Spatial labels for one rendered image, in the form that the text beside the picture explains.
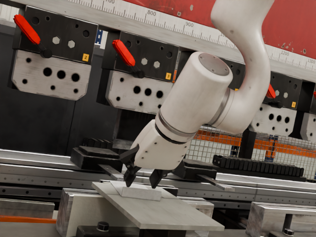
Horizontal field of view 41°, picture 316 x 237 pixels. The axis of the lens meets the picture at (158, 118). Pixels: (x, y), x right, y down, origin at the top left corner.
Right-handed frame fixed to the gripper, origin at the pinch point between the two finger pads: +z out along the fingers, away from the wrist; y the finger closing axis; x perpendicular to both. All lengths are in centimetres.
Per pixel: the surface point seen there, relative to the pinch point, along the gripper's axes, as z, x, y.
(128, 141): 1.1, -11.5, 0.5
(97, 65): 17, -63, -5
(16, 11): 192, -387, -22
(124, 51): -19.6, -16.9, 8.6
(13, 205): 155, -101, -7
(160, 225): -7.7, 16.9, 4.1
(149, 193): -0.3, 4.3, -0.4
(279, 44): -26, -27, -36
